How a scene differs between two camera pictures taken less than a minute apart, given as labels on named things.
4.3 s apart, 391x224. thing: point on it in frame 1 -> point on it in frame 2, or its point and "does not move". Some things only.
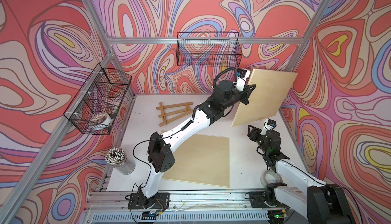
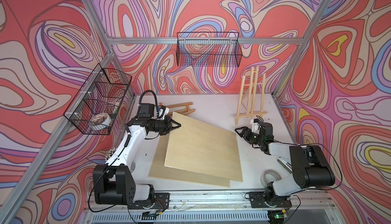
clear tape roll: [262, 178] does not move
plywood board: [271, 89] -> [201, 147]
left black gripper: [247, 93] -> [167, 126]
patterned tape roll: [102, 118] does not move
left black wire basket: [94, 107] does not move
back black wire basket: [208, 49] does not move
